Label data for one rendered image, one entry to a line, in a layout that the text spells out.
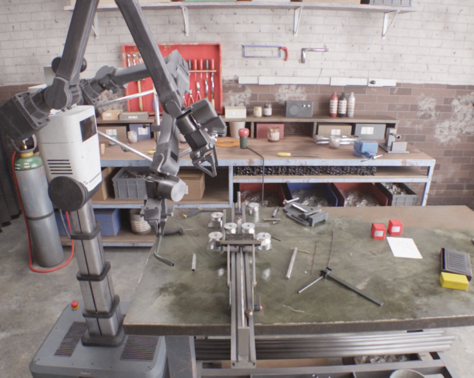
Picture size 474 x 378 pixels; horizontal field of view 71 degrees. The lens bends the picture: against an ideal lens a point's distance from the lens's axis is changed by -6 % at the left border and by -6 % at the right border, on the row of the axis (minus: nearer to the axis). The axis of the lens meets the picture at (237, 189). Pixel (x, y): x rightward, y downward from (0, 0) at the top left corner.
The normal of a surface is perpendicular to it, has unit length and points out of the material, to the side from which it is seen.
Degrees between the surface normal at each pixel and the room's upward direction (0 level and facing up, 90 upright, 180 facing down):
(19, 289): 0
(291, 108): 90
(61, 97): 90
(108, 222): 90
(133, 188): 90
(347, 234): 0
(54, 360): 0
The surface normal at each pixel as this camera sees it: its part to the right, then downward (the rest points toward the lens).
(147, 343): 0.00, -0.92
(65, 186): -0.02, 0.38
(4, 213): 0.63, 0.30
